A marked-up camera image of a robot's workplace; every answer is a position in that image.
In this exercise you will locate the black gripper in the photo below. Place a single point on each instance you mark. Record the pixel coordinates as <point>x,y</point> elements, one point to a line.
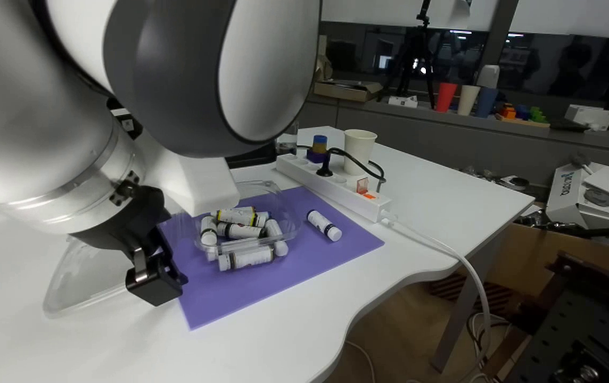
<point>134,230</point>

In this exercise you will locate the clear plastic box with lid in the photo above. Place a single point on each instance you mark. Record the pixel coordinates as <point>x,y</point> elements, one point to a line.
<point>88,275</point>

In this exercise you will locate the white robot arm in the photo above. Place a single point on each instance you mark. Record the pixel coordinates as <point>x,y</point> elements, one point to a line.
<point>112,111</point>

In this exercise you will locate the white tube outside box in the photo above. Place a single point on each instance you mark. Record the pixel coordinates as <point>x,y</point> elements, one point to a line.
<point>324,227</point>

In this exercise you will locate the white cardboard box right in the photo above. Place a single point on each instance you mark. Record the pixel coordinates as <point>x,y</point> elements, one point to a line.
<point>579,195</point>

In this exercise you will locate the white tube left upright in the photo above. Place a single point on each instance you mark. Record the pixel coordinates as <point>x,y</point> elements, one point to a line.
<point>206,232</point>

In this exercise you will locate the white tube middle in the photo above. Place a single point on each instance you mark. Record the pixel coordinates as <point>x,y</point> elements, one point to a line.
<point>236,230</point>

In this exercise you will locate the white tube top of pile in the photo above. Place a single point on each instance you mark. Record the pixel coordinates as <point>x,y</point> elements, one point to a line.
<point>244,215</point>

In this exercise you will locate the white tube right side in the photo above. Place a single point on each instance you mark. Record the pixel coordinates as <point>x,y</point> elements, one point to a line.
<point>272,230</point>

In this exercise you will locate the purple mat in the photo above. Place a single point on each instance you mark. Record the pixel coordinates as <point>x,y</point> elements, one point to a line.
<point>211,295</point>

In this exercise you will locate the blue and yellow block toy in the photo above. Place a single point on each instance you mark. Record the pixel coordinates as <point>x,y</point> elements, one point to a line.
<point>318,152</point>

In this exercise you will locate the white power strip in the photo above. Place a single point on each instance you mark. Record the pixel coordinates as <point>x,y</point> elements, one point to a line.
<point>337,188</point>

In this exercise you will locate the white paper cup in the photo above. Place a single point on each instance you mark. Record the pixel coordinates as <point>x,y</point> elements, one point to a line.
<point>357,144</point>

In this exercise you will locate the red cup on shelf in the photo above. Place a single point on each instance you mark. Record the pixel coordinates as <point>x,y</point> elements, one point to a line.
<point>445,97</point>

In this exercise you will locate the beige cup on shelf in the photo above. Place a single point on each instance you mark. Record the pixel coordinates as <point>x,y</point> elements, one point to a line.
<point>466,98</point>

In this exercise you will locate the blue cup on shelf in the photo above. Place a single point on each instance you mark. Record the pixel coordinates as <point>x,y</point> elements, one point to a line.
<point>485,100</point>

